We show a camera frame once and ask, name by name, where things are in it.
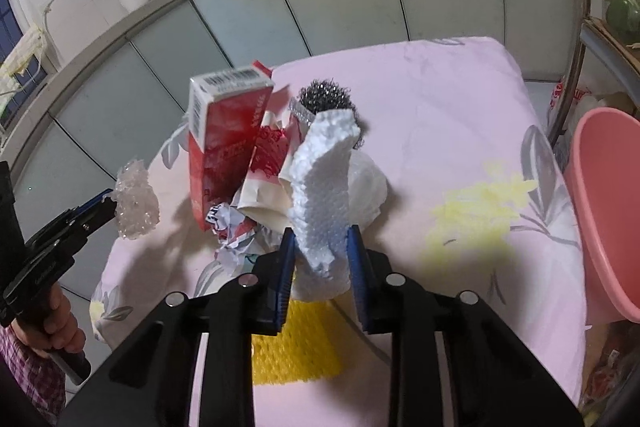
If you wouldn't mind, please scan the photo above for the person's left forearm plaid sleeve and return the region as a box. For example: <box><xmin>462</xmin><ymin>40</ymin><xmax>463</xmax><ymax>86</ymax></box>
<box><xmin>0</xmin><ymin>321</ymin><xmax>67</xmax><ymax>425</ymax></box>

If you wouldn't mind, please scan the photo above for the pink plastic basin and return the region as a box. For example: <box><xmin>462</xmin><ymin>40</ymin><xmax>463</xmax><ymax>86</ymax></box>
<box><xmin>562</xmin><ymin>107</ymin><xmax>640</xmax><ymax>324</ymax></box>

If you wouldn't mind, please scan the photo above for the red carton box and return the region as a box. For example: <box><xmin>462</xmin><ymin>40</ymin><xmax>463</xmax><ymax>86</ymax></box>
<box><xmin>185</xmin><ymin>61</ymin><xmax>276</xmax><ymax>234</ymax></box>

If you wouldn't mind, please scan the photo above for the white plastic bag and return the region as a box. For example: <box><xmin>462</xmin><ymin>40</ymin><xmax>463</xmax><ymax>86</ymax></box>
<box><xmin>549</xmin><ymin>78</ymin><xmax>597</xmax><ymax>128</ymax></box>

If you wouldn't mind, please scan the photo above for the person's left hand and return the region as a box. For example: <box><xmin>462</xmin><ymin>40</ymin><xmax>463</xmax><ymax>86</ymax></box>
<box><xmin>21</xmin><ymin>283</ymin><xmax>87</xmax><ymax>356</ymax></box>

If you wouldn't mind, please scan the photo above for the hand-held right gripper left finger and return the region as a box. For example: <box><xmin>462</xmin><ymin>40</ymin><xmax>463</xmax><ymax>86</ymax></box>
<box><xmin>60</xmin><ymin>227</ymin><xmax>298</xmax><ymax>427</ymax></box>

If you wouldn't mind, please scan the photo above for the red printed paper bag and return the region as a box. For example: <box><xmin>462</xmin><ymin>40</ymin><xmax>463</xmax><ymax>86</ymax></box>
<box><xmin>237</xmin><ymin>108</ymin><xmax>304</xmax><ymax>231</ymax></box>

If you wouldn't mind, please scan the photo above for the clear plastic wrap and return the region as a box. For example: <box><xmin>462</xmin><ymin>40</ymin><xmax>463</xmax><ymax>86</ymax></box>
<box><xmin>113</xmin><ymin>159</ymin><xmax>161</xmax><ymax>241</ymax></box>

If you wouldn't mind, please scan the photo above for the green round vegetable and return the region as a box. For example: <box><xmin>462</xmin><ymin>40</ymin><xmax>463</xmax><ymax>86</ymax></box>
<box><xmin>605</xmin><ymin>0</ymin><xmax>636</xmax><ymax>30</ymax></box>

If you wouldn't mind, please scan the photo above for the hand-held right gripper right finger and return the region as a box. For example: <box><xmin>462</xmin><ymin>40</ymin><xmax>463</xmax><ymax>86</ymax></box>
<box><xmin>346</xmin><ymin>224</ymin><xmax>583</xmax><ymax>427</ymax></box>

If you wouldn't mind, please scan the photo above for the window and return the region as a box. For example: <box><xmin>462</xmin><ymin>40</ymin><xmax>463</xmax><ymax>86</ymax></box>
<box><xmin>0</xmin><ymin>0</ymin><xmax>27</xmax><ymax>120</ymax></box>

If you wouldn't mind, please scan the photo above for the white foam sheet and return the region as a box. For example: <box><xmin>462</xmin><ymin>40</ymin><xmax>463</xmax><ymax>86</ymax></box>
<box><xmin>289</xmin><ymin>109</ymin><xmax>363</xmax><ymax>279</ymax></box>

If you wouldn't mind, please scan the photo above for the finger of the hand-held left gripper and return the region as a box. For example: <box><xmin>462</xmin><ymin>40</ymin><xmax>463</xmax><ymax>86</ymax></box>
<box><xmin>47</xmin><ymin>188</ymin><xmax>116</xmax><ymax>233</ymax></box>
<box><xmin>27</xmin><ymin>201</ymin><xmax>120</xmax><ymax>258</ymax></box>

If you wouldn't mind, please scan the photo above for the white crumpled tissue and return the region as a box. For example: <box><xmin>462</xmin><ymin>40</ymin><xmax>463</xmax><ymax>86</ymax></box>
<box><xmin>291</xmin><ymin>153</ymin><xmax>389</xmax><ymax>304</ymax></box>

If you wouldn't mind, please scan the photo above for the pale yellow towel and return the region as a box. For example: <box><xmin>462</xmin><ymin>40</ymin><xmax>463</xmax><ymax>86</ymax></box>
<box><xmin>0</xmin><ymin>24</ymin><xmax>52</xmax><ymax>84</ymax></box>

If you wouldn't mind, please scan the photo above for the printed paper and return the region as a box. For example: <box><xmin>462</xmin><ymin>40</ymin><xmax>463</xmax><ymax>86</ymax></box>
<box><xmin>204</xmin><ymin>202</ymin><xmax>282</xmax><ymax>279</ymax></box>

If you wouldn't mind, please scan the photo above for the pink floral cloth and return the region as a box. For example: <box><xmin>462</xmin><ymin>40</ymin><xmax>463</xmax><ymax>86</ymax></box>
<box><xmin>89</xmin><ymin>36</ymin><xmax>589</xmax><ymax>427</ymax></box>

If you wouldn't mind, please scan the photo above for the yellow foam net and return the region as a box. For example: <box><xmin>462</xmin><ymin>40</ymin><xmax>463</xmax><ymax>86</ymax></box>
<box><xmin>251</xmin><ymin>296</ymin><xmax>344</xmax><ymax>386</ymax></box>

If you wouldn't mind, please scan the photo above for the steel wool scrubber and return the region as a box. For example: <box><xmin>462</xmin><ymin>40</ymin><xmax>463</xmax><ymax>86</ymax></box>
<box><xmin>297</xmin><ymin>79</ymin><xmax>369</xmax><ymax>151</ymax></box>

